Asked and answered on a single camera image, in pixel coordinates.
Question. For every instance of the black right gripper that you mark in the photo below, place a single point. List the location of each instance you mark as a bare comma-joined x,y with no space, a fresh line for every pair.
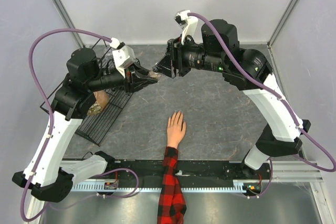
168,65

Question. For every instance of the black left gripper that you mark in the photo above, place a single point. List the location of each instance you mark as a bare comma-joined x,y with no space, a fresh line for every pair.
137,76

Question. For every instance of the nail polish bottle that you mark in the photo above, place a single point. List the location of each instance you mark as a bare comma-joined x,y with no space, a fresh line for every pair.
154,75

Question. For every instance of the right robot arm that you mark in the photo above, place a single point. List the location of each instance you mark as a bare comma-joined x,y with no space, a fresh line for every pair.
280,136

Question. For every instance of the red plaid sleeve forearm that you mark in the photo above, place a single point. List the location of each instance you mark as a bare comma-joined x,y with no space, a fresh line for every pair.
172,206

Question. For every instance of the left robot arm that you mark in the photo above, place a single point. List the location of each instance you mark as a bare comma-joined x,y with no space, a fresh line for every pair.
45,177

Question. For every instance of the mannequin hand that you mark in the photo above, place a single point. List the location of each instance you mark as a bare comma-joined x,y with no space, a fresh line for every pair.
176,129

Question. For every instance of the clear glass jar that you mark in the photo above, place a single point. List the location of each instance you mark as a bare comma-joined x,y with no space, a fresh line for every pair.
108,52

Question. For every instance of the brown round container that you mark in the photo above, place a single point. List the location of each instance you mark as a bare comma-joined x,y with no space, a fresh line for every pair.
100,104

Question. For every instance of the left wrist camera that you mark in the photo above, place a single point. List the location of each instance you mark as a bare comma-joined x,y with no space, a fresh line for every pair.
123,55

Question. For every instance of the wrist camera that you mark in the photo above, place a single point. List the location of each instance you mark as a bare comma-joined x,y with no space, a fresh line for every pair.
187,23
123,55

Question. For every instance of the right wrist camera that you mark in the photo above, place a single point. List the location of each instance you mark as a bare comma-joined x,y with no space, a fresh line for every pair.
187,23

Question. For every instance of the black wire basket rack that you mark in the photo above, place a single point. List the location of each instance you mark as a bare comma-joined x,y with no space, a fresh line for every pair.
105,119

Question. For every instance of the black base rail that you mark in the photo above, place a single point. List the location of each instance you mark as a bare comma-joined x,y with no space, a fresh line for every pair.
194,177

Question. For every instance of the aluminium corner post left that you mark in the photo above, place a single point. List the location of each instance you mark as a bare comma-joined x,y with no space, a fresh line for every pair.
61,9

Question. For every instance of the aluminium corner post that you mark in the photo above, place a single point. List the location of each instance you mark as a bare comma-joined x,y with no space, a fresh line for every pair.
282,22
61,9

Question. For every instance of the aluminium corner post right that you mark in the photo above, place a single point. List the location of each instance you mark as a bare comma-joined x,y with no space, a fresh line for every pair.
282,22

